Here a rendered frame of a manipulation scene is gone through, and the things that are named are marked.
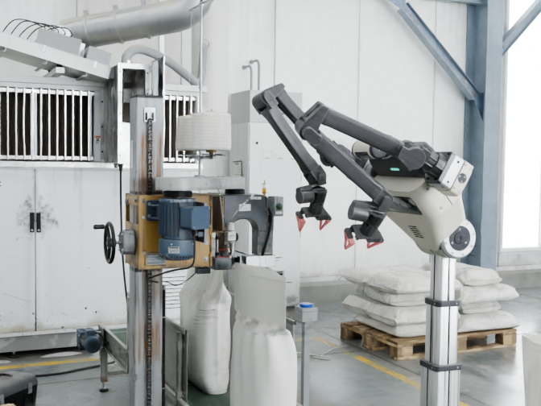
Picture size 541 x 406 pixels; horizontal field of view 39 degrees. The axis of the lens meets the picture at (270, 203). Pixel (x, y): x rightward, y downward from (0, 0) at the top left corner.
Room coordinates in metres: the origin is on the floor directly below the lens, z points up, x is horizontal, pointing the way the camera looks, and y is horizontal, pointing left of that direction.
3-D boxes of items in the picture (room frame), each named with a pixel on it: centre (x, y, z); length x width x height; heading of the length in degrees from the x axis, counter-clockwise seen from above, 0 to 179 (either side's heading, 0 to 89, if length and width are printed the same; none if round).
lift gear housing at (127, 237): (3.21, 0.61, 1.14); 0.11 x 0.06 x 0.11; 24
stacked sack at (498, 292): (6.22, -1.69, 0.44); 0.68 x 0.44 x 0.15; 114
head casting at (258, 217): (3.48, 0.16, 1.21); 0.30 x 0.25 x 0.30; 24
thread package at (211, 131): (3.15, 0.25, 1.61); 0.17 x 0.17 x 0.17
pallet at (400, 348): (6.27, -1.33, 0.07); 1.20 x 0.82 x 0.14; 116
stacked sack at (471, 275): (6.42, -1.62, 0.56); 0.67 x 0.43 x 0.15; 24
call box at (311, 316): (3.36, -0.17, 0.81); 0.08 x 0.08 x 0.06; 24
